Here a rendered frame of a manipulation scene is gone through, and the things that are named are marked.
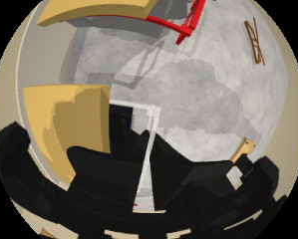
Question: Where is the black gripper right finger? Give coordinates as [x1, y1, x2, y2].
[149, 133, 233, 211]

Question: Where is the cream flat panel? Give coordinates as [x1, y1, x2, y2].
[16, 0, 80, 186]

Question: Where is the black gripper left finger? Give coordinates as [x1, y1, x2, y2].
[66, 130, 149, 203]

